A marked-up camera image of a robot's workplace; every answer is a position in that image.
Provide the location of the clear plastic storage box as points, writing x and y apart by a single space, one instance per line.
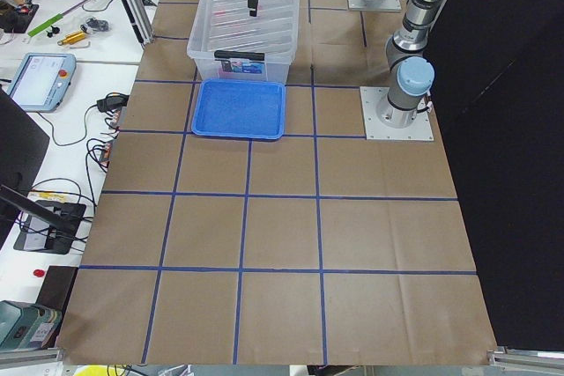
262 50

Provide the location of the black electronics box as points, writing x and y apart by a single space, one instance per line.
39 236

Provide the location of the blue plastic tray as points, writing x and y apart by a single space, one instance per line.
240 109

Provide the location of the brass cylinder tool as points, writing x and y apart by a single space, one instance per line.
72 38

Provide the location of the blue teach pendant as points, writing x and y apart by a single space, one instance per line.
42 80

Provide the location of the black monitor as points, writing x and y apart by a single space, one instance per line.
23 147

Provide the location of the green device case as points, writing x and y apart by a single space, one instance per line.
27 326

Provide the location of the green handled reacher grabber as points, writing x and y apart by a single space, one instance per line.
49 22

